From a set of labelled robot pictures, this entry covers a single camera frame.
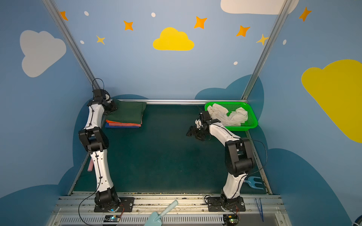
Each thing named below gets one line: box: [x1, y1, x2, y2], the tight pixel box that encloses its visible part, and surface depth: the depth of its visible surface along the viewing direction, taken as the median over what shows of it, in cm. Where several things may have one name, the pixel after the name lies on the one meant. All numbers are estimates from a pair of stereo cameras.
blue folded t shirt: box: [105, 122, 140, 129], surface depth 109 cm
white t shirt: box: [207, 103, 248, 127], surface depth 114 cm
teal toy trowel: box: [144, 199, 179, 226], surface depth 72 cm
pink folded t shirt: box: [108, 122, 142, 128], surface depth 107 cm
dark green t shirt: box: [106, 99, 147, 125], surface depth 110 cm
